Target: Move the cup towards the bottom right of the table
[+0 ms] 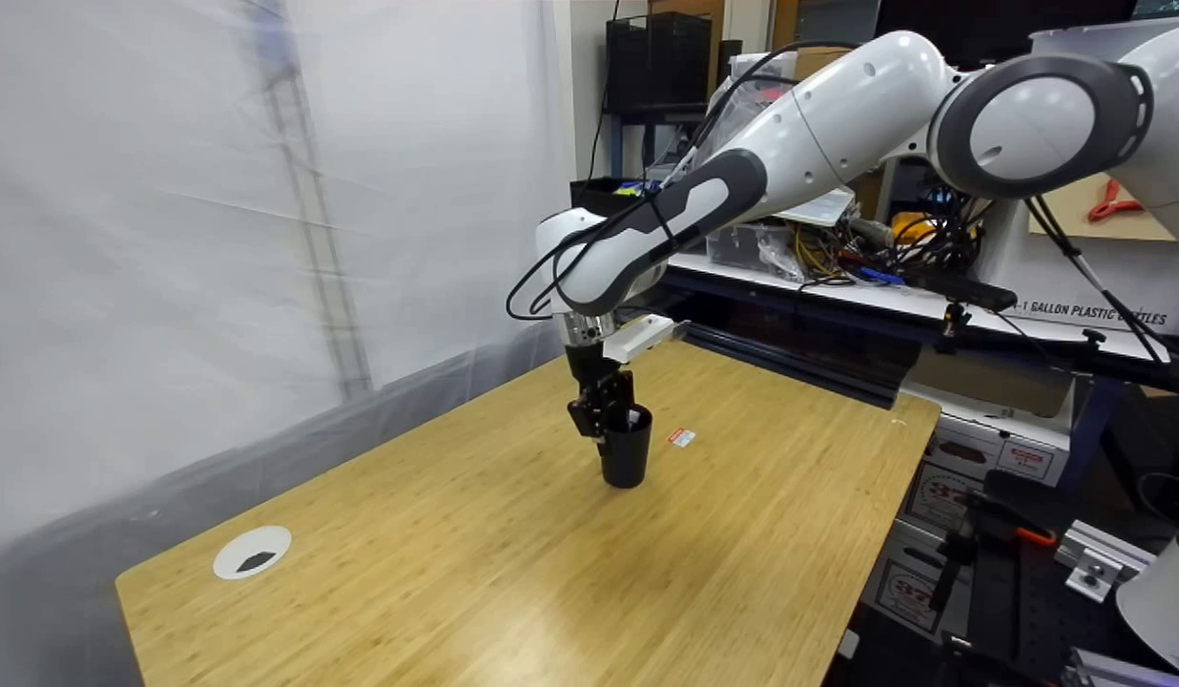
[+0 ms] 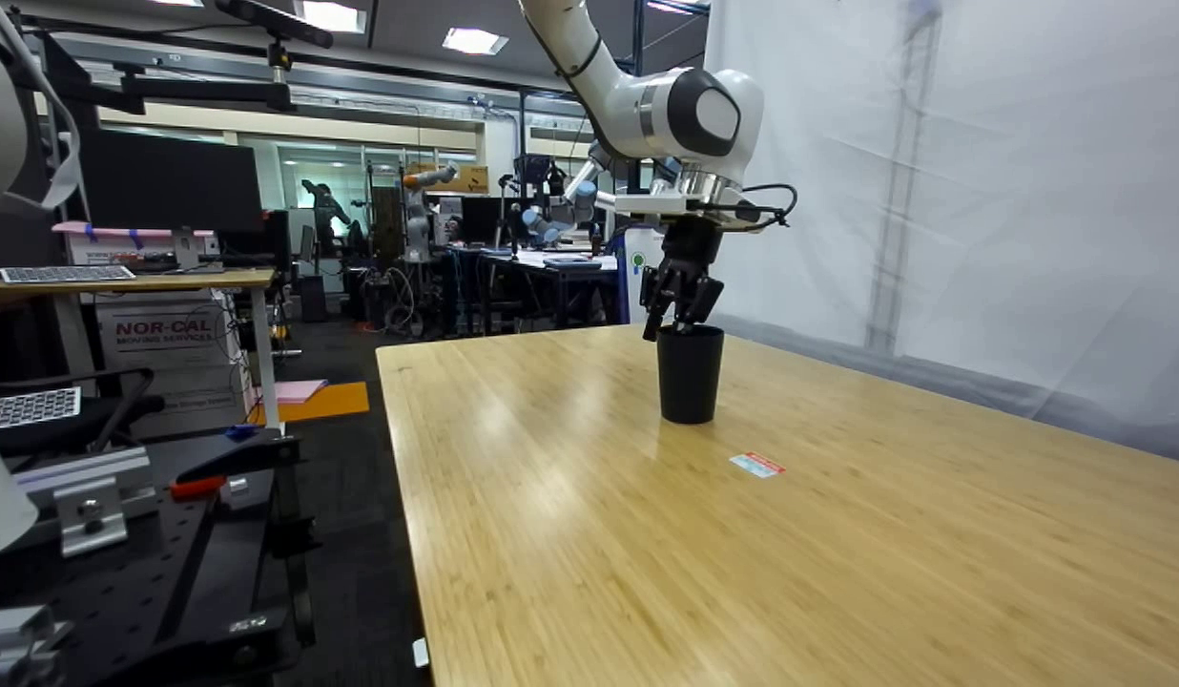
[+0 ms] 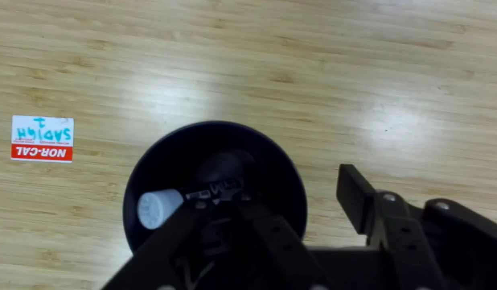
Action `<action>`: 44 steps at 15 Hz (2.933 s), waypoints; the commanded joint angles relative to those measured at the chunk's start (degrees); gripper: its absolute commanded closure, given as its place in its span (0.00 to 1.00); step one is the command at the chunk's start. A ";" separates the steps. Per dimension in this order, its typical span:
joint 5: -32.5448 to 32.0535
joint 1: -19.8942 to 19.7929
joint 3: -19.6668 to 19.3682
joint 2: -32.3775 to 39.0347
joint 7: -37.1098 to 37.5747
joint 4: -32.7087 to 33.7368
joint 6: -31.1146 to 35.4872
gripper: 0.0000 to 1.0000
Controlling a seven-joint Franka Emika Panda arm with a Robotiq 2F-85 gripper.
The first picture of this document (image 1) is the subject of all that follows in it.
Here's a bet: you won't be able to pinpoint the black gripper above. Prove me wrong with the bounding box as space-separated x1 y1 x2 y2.
560 336 646 446

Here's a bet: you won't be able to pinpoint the black cup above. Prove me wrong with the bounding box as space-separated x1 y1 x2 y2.
594 399 658 491

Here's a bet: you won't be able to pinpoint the black panel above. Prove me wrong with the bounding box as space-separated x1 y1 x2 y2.
671 301 928 413

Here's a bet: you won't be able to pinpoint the black storage bin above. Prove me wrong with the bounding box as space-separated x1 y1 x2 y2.
569 174 658 216

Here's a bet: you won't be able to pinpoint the white shelf board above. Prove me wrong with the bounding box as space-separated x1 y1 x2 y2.
660 248 1177 371

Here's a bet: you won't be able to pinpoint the black speaker box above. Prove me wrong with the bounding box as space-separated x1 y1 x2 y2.
603 10 716 127

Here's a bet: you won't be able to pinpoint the white table grommet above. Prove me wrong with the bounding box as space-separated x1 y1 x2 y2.
211 524 293 589

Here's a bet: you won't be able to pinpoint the white printed box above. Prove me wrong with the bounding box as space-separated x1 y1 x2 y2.
928 399 1078 491

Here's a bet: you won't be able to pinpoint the white curtain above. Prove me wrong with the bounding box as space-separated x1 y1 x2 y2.
0 0 584 687

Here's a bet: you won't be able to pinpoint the large white cardboard box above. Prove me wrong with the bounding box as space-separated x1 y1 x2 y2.
978 224 1179 338

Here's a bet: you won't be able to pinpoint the tan cardboard box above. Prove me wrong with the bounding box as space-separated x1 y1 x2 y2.
1023 167 1179 248

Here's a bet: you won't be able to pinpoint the red pliers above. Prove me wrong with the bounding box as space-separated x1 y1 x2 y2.
1084 170 1150 228

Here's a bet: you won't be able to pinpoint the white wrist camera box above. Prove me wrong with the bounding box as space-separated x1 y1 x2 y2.
594 314 682 368

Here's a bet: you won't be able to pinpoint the red-handled tool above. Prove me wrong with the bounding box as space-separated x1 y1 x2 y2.
978 490 1065 555

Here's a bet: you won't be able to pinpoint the aluminium bracket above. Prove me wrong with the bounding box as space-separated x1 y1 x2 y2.
1060 514 1162 609

